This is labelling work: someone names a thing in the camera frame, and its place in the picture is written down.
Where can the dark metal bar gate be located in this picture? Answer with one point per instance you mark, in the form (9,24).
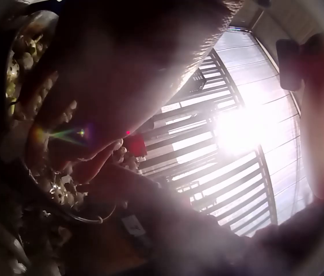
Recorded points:
(207,184)

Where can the small red object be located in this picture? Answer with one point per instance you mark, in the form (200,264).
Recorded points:
(136,145)

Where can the person's left fingers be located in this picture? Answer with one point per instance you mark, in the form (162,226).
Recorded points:
(64,143)

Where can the large dark metal bowl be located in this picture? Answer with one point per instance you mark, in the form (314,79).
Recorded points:
(35,184)

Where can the person's right fingers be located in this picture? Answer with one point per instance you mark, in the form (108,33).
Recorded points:
(94,168)

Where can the person's left hand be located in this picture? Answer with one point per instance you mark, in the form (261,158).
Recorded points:
(127,57)

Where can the person's right hand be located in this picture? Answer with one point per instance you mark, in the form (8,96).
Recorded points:
(121,184)

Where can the person's body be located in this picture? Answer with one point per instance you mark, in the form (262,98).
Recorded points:
(288,247)

